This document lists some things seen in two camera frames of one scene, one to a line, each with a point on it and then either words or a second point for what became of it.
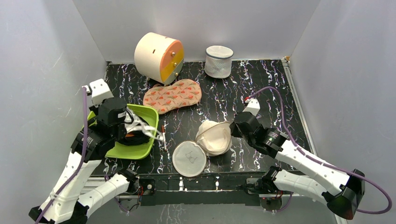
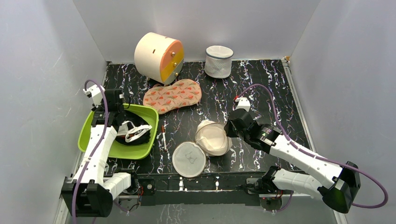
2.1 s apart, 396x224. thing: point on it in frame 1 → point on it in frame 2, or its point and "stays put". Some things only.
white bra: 133,121 → 132,133
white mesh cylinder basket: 218,63 stays put
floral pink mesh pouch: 166,98 stays put
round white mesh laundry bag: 213,138 stays put
